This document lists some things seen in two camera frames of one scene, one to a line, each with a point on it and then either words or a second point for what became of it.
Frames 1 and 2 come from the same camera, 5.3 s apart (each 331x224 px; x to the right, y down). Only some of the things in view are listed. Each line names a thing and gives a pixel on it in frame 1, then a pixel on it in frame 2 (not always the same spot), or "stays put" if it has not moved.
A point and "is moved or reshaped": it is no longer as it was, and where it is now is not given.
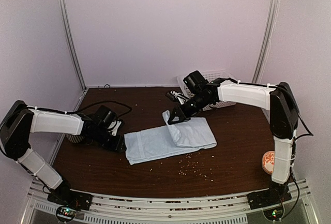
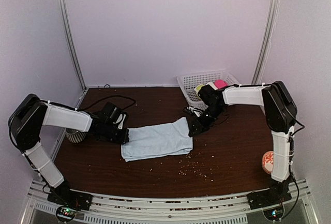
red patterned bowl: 268,161 stays put
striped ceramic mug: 75,138 stays put
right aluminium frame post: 270,28 stays put
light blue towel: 191,135 is moved or reshaped
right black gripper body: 194,107 → 208,121
